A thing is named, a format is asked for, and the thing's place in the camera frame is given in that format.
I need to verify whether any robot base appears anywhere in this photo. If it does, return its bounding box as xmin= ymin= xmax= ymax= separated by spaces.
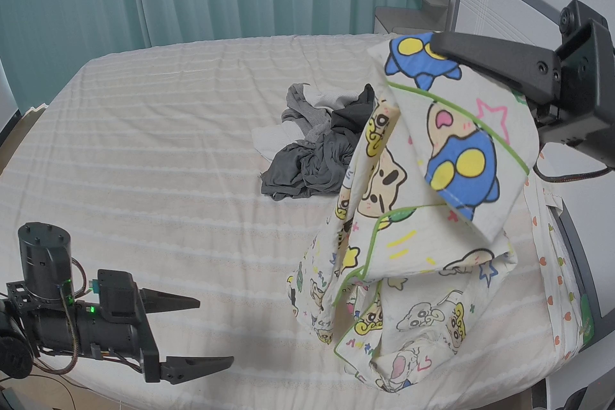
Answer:
xmin=0 ymin=386 xmax=27 ymax=410

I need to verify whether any bed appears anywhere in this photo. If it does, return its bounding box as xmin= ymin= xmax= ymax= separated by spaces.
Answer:
xmin=0 ymin=0 xmax=610 ymax=410

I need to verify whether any white printed pyjama top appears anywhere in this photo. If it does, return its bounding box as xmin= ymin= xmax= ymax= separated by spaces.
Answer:
xmin=287 ymin=32 xmax=537 ymax=394

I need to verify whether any grey bedside table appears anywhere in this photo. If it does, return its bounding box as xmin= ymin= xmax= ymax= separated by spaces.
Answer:
xmin=374 ymin=0 xmax=453 ymax=36

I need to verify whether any pile of clothes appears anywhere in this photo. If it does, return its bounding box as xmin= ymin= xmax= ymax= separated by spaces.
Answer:
xmin=252 ymin=82 xmax=381 ymax=202

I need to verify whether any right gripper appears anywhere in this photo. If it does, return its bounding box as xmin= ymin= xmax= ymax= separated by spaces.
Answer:
xmin=430 ymin=20 xmax=615 ymax=168

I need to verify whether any white printed pillow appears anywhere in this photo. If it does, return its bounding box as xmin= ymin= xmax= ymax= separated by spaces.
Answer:
xmin=523 ymin=175 xmax=596 ymax=363

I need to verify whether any black cable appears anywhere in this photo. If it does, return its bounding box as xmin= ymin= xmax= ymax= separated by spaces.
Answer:
xmin=532 ymin=152 xmax=613 ymax=184

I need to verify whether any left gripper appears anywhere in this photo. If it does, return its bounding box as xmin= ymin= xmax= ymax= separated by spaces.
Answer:
xmin=36 ymin=288 xmax=235 ymax=386

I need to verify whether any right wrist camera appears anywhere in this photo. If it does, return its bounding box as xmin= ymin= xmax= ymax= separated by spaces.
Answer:
xmin=559 ymin=0 xmax=608 ymax=41

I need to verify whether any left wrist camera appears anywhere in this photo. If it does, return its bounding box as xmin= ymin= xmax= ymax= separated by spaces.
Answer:
xmin=97 ymin=270 xmax=140 ymax=323

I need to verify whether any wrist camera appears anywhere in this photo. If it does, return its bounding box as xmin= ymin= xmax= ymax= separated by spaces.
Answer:
xmin=559 ymin=0 xmax=608 ymax=41
xmin=97 ymin=270 xmax=140 ymax=323

